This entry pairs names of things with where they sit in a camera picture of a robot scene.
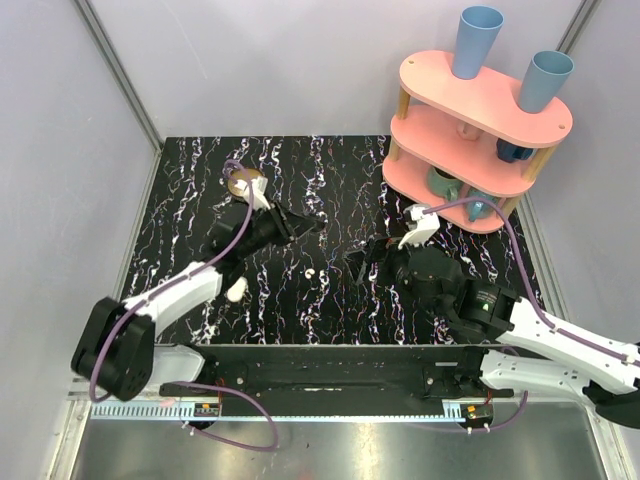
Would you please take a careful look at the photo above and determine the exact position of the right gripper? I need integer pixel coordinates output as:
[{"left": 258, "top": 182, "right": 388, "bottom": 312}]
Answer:
[{"left": 342, "top": 229, "right": 443, "bottom": 317}]

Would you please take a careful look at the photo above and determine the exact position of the white earbud charging case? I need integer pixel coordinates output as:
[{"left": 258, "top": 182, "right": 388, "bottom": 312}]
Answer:
[{"left": 225, "top": 276, "right": 248, "bottom": 303}]

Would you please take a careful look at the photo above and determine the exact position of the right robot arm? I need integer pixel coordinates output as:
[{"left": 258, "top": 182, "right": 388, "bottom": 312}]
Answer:
[{"left": 345, "top": 238, "right": 639, "bottom": 429}]

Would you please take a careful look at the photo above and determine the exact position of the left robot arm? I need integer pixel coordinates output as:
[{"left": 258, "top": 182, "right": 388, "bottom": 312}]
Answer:
[{"left": 71, "top": 203, "right": 325, "bottom": 402}]

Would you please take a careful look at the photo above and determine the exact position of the brown ceramic bowl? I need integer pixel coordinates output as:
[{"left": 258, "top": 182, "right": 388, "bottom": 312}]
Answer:
[{"left": 227, "top": 168, "right": 268, "bottom": 202}]

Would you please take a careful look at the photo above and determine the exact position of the green ceramic mug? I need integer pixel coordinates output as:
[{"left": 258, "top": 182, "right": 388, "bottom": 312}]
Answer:
[{"left": 427, "top": 166, "right": 463, "bottom": 202}]

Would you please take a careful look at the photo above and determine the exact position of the light blue ceramic mug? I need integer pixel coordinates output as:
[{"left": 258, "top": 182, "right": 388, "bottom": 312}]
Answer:
[{"left": 465, "top": 188, "right": 500, "bottom": 222}]

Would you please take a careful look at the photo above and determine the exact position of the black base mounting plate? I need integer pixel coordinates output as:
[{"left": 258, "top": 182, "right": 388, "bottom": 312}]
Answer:
[{"left": 194, "top": 345, "right": 514, "bottom": 399}]

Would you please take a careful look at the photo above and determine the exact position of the pink three-tier shelf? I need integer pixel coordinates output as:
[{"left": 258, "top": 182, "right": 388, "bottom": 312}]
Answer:
[{"left": 382, "top": 50, "right": 573, "bottom": 214}]

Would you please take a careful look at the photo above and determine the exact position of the pink mug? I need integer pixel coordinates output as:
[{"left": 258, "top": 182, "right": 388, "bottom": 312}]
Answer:
[{"left": 457, "top": 121, "right": 482, "bottom": 141}]

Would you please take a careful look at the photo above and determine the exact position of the dark blue mug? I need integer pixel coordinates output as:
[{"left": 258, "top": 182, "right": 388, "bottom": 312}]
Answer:
[{"left": 496, "top": 139, "right": 534, "bottom": 163}]

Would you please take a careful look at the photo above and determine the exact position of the left blue plastic cup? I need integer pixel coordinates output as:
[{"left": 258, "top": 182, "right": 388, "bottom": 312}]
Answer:
[{"left": 452, "top": 5, "right": 504, "bottom": 80}]

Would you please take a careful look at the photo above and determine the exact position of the blue plastic cup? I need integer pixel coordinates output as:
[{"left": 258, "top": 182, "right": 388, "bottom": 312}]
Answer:
[
  {"left": 517, "top": 50, "right": 575, "bottom": 114},
  {"left": 452, "top": 5, "right": 504, "bottom": 80}
]

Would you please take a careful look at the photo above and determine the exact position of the right blue plastic cup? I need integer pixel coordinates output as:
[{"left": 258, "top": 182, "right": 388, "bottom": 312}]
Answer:
[{"left": 517, "top": 50, "right": 575, "bottom": 114}]

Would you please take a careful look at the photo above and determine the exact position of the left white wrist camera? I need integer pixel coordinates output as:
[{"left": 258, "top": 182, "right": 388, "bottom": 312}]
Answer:
[{"left": 227, "top": 168, "right": 271, "bottom": 211}]

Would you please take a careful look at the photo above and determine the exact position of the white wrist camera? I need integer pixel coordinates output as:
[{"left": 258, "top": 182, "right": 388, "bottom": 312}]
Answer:
[
  {"left": 227, "top": 168, "right": 271, "bottom": 211},
  {"left": 398, "top": 203, "right": 440, "bottom": 250}
]

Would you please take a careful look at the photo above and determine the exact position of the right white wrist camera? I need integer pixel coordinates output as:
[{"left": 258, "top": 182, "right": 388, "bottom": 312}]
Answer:
[{"left": 398, "top": 203, "right": 440, "bottom": 250}]

